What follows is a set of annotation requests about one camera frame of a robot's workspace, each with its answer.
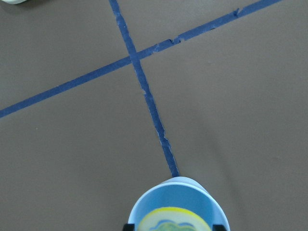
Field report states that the green bowl of ice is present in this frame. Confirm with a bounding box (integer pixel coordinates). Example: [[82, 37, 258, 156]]
[[2, 0, 26, 4]]

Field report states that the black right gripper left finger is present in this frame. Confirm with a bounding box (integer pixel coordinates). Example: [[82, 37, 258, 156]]
[[123, 223, 135, 231]]

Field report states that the yellow lemon half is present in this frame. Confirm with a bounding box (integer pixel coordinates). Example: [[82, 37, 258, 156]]
[[137, 207, 211, 231]]

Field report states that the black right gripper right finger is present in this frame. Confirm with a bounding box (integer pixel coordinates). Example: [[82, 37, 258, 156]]
[[212, 224, 227, 231]]

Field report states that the light blue paper cup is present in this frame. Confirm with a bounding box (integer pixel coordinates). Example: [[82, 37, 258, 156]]
[[128, 177, 230, 231]]

